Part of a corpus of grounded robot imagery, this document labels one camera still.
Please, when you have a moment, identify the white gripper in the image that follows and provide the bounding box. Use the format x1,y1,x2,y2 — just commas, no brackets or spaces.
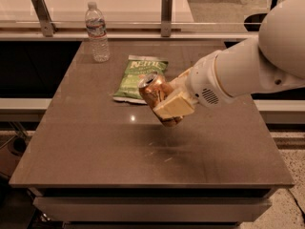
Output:
152,51,234,119

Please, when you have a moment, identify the orange soda can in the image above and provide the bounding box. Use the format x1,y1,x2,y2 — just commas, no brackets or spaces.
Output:
137,73,184,128

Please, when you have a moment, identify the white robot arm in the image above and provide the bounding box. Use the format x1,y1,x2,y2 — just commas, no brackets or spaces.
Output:
153,0,305,118

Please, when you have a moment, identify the green chips bag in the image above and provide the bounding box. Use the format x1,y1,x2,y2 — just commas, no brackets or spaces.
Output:
112,55,168,104

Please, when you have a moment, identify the clear plastic water bottle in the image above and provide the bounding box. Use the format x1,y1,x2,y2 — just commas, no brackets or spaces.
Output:
85,2,111,62

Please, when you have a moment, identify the black office chair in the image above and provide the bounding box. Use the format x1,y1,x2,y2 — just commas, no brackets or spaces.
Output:
243,0,301,32

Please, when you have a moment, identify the middle metal railing bracket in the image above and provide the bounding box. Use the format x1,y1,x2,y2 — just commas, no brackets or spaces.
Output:
160,0,173,37

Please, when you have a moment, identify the metal railing bracket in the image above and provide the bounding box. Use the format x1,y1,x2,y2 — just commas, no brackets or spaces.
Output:
31,0,56,37
160,0,173,37

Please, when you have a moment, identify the left metal railing bracket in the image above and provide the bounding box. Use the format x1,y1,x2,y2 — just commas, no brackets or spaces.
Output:
31,0,56,37

